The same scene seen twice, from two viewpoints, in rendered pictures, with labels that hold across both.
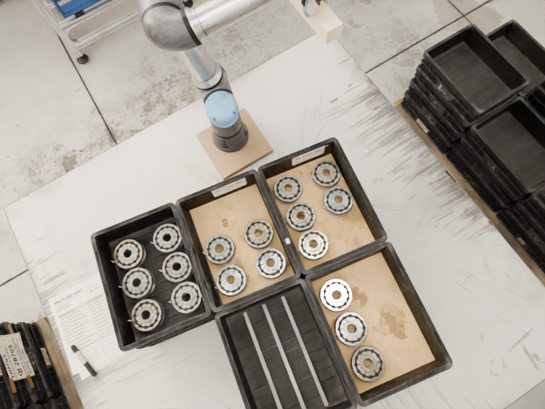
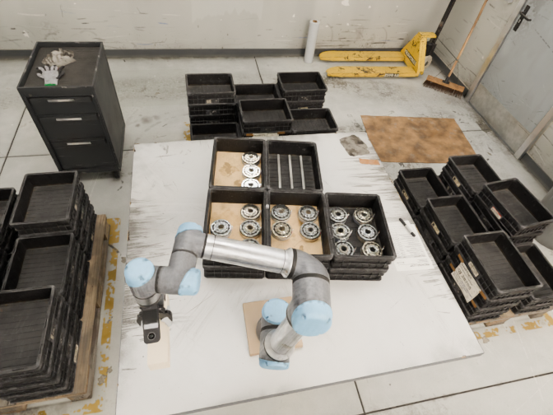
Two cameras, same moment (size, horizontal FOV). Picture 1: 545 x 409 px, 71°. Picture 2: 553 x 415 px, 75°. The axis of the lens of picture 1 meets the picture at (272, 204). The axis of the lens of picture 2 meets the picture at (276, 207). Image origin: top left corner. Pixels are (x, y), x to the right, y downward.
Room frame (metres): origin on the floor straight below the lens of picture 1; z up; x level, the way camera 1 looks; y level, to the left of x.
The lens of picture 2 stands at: (1.39, 0.08, 2.30)
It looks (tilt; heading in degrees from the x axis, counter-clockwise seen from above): 50 degrees down; 183
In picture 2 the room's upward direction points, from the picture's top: 9 degrees clockwise
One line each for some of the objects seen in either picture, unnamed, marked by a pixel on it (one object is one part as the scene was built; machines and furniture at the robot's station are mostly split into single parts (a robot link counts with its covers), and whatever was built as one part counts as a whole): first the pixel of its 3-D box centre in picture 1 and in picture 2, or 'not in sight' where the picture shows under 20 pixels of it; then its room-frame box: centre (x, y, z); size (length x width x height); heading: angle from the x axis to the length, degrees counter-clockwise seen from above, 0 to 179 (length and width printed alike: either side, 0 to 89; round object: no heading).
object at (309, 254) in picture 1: (313, 243); (250, 211); (0.24, -0.11, 0.86); 0.10 x 0.10 x 0.01
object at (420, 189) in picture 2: not in sight; (420, 195); (-0.73, 1.09, 0.26); 0.40 x 0.30 x 0.23; 21
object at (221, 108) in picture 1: (223, 113); (276, 317); (0.78, 0.11, 0.89); 0.13 x 0.12 x 0.14; 8
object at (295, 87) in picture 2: not in sight; (298, 102); (-1.54, -0.02, 0.37); 0.40 x 0.30 x 0.45; 111
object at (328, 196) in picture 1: (338, 200); (220, 227); (0.37, -0.23, 0.86); 0.10 x 0.10 x 0.01
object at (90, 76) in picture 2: not in sight; (83, 116); (-0.70, -1.63, 0.45); 0.60 x 0.45 x 0.90; 21
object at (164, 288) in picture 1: (155, 275); (355, 230); (0.24, 0.43, 0.87); 0.40 x 0.30 x 0.11; 12
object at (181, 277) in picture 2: not in sight; (180, 275); (0.93, -0.18, 1.39); 0.11 x 0.11 x 0.08; 8
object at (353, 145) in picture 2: not in sight; (354, 144); (-0.65, 0.44, 0.71); 0.22 x 0.19 x 0.01; 21
